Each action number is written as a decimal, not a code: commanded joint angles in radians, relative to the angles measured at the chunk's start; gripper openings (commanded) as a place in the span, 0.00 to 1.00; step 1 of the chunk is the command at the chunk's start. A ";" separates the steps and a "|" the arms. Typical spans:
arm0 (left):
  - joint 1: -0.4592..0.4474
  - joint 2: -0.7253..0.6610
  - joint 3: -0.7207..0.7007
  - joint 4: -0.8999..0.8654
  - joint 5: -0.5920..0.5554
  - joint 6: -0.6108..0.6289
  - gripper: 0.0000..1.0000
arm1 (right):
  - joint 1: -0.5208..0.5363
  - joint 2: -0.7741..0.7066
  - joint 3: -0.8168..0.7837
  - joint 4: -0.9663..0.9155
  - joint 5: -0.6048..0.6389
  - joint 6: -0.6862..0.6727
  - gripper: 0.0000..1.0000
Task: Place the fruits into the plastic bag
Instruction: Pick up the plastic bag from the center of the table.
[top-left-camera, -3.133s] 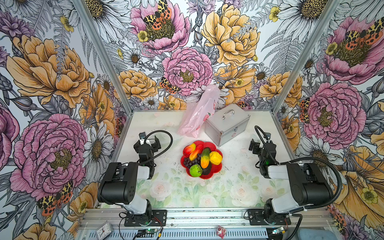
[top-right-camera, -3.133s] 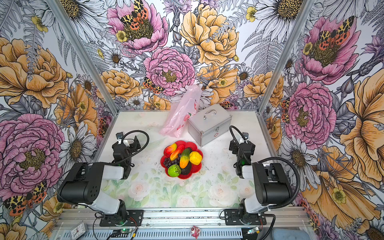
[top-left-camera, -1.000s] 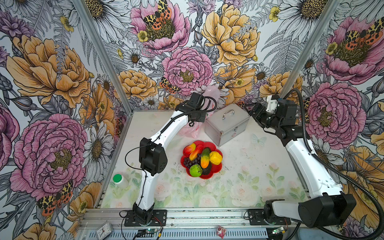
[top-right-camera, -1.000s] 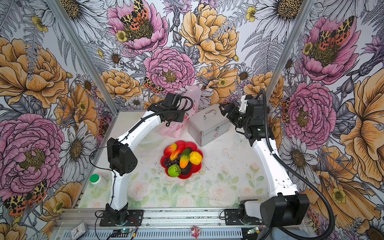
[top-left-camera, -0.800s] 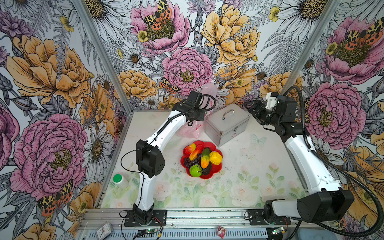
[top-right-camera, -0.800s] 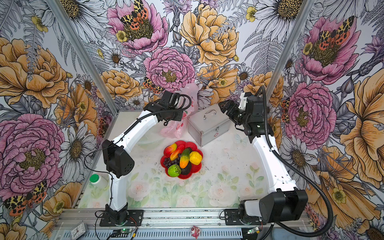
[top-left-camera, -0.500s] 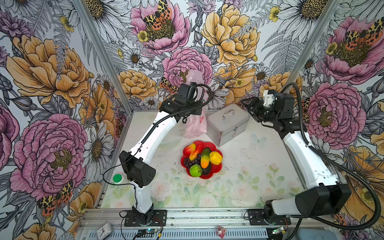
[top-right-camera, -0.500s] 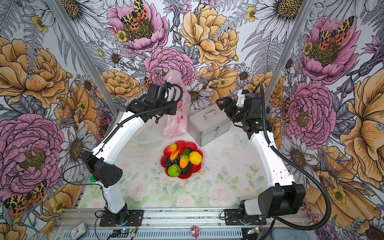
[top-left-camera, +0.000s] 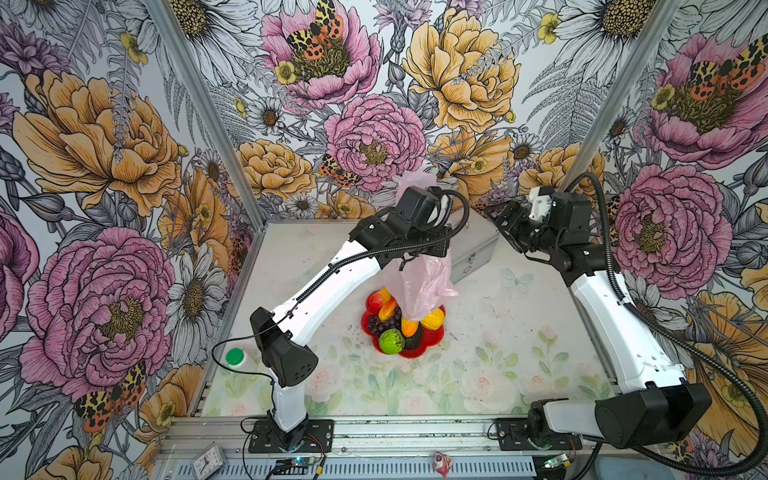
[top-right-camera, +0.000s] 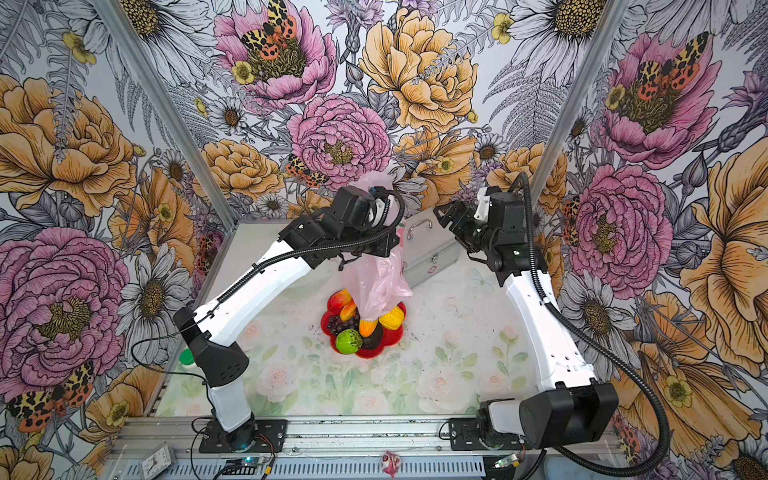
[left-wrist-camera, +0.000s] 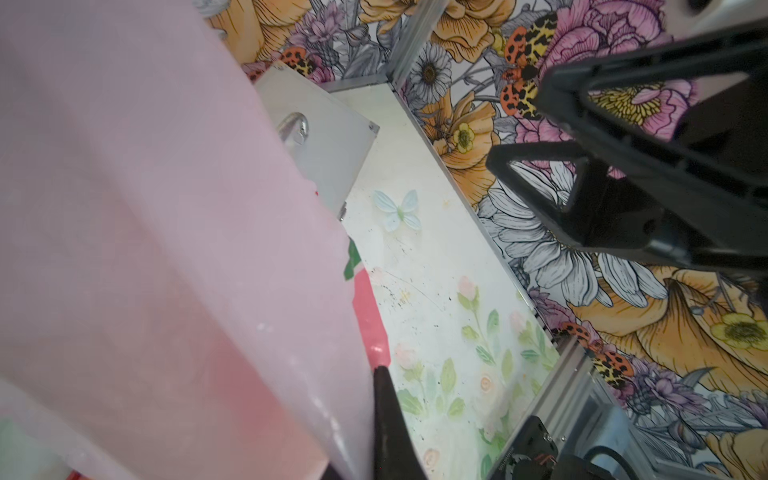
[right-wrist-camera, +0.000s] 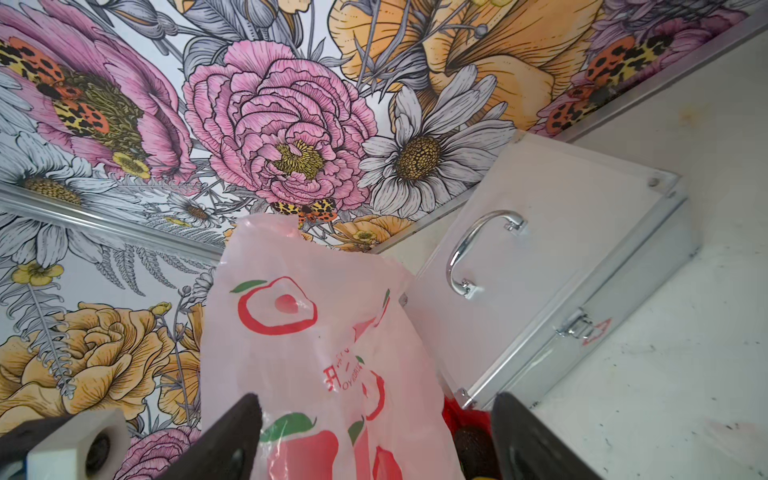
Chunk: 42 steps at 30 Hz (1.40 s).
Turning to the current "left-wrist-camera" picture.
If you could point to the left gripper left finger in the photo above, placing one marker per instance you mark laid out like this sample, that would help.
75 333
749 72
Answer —
394 456

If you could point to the pink plastic bag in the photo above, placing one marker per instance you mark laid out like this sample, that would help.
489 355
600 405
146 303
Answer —
173 295

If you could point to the silver metal case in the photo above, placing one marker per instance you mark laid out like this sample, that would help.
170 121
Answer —
328 141

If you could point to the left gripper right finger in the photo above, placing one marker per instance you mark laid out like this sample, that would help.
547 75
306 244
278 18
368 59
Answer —
698 200

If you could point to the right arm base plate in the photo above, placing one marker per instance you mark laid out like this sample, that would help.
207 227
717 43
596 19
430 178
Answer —
532 455

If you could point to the aluminium front rail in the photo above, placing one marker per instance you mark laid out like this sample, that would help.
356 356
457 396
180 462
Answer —
663 427

